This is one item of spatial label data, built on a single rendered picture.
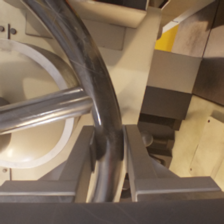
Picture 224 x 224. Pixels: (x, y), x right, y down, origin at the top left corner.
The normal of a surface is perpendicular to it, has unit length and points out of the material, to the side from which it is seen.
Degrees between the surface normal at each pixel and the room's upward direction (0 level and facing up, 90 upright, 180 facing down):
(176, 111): 90
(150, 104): 90
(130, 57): 90
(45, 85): 112
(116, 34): 90
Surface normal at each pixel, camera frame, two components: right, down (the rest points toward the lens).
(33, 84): 0.38, -0.05
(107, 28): 0.00, 0.29
